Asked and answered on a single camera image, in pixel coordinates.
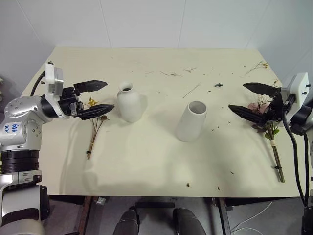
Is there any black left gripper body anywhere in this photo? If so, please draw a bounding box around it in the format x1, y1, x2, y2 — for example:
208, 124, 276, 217
59, 86, 86, 118

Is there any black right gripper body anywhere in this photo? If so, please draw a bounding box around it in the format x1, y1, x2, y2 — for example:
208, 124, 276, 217
266, 92, 285, 122

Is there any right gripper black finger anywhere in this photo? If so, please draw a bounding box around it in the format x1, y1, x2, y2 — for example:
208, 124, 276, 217
227, 104, 268, 127
242, 82, 282, 97

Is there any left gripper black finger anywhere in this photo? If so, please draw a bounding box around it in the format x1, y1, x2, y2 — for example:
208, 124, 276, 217
79, 104, 115, 121
73, 79, 109, 94

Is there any white narrow-necked bottle vase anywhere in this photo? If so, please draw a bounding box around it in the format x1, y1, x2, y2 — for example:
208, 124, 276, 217
116, 81, 143, 123

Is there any white cylindrical vase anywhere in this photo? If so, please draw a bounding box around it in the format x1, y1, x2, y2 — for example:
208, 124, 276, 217
176, 100, 208, 143

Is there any loose yellow-flowered dry twig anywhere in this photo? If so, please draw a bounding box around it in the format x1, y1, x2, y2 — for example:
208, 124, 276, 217
245, 61, 270, 75

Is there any dried yellow flower bunch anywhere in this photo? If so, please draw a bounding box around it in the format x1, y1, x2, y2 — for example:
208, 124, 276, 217
86, 97, 110, 161

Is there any dried pink flower bunch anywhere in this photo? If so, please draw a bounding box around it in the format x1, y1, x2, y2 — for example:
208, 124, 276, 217
247, 94, 286, 184

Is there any thin pale loose stem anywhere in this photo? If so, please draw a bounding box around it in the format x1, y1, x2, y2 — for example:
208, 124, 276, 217
183, 83, 201, 99

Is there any long curled dry twig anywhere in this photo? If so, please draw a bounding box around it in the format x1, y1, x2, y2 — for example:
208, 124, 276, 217
160, 70, 183, 78

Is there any rusty brown table leg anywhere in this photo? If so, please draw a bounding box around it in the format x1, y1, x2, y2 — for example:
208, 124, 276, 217
77, 195, 93, 235
218, 197, 231, 235

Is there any dark rounded shape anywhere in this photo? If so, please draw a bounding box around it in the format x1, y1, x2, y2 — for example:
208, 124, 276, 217
172, 207, 208, 235
113, 206, 140, 235

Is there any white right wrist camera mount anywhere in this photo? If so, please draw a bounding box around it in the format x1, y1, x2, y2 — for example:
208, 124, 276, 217
280, 72, 310, 105

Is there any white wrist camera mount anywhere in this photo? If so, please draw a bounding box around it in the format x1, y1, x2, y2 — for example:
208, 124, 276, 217
280, 72, 310, 105
43, 63, 65, 101

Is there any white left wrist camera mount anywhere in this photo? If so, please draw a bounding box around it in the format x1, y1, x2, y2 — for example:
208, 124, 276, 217
43, 63, 65, 101

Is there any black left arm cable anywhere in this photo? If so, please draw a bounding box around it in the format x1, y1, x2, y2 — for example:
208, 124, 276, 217
30, 70, 47, 96

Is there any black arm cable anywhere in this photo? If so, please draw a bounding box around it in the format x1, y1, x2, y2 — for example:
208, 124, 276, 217
281, 94, 310, 208
30, 70, 47, 96

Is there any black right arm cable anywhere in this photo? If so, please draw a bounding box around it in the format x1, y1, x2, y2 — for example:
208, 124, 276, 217
281, 94, 310, 208

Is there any white floor cable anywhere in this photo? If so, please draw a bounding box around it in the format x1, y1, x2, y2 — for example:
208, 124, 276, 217
230, 201, 273, 233

